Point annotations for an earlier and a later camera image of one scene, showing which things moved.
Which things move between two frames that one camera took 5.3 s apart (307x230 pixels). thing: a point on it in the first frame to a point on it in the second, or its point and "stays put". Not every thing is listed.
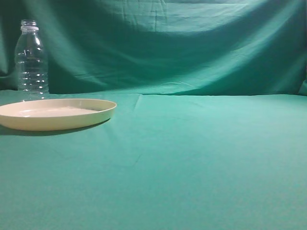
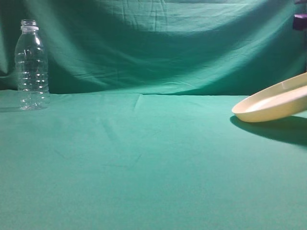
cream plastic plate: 55,114 to 282,100
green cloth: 210,130 stays put
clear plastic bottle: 31,61 stays put
